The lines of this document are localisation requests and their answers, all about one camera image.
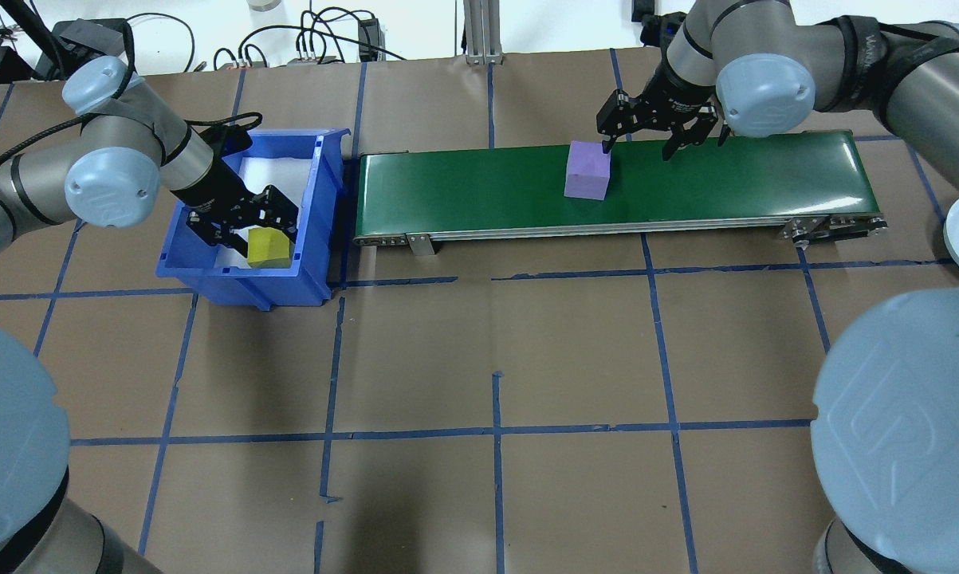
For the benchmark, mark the grey round object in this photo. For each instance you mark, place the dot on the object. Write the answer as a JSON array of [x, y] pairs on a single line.
[[264, 4]]

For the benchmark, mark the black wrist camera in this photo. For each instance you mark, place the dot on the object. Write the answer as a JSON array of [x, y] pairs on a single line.
[[232, 142]]

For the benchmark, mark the white foam pad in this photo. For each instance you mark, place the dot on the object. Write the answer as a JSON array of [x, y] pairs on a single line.
[[276, 171]]

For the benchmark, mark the blue plastic storage bin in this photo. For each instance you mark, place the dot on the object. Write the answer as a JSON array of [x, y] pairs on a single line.
[[288, 279]]

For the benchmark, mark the black wall plug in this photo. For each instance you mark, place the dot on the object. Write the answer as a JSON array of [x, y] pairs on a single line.
[[643, 8]]

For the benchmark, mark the purple foam block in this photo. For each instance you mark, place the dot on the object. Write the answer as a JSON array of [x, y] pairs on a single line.
[[587, 169]]

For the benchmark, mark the green conveyor belt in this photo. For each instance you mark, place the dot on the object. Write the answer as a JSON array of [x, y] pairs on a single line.
[[726, 179]]

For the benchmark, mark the yellow foam block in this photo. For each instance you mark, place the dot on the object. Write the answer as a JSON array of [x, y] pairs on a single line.
[[268, 249]]

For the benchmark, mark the aluminium profile post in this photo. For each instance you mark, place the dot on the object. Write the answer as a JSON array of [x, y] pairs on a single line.
[[484, 32]]

